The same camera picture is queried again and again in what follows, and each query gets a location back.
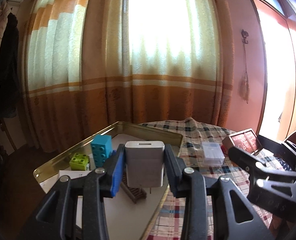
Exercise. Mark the gold metal tin box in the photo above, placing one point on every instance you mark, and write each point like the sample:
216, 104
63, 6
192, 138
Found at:
126, 219

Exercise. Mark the hanging tassel wall ornament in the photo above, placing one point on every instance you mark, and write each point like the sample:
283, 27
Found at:
244, 85

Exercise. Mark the white box red logo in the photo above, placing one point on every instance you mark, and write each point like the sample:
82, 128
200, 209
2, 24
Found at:
73, 174

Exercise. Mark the green soccer ball block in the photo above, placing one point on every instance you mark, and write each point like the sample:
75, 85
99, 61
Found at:
80, 162

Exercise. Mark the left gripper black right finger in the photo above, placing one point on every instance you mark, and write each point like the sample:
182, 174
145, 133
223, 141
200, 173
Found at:
174, 167

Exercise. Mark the white charger adapter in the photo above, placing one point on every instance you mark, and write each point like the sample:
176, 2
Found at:
144, 163

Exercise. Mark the teal toy building block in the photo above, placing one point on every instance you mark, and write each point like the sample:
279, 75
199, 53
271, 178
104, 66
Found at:
102, 148

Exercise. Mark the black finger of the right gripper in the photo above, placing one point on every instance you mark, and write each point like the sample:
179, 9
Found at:
246, 161

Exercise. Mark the clear plastic case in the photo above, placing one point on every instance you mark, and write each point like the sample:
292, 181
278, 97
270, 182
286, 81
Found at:
213, 155

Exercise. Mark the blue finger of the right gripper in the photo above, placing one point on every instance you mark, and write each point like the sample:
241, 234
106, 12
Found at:
276, 147

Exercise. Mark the blue feather pattern cushion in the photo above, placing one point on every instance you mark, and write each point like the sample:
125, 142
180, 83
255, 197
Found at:
283, 163

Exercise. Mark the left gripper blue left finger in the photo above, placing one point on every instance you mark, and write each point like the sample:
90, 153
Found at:
117, 174

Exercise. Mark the copper rose gift box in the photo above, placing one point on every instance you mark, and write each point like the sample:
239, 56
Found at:
246, 140

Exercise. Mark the orange cream striped curtain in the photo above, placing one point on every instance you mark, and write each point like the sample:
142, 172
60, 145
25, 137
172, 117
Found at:
89, 63

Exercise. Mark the black hanging coat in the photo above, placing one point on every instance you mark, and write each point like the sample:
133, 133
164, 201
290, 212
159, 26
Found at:
9, 82

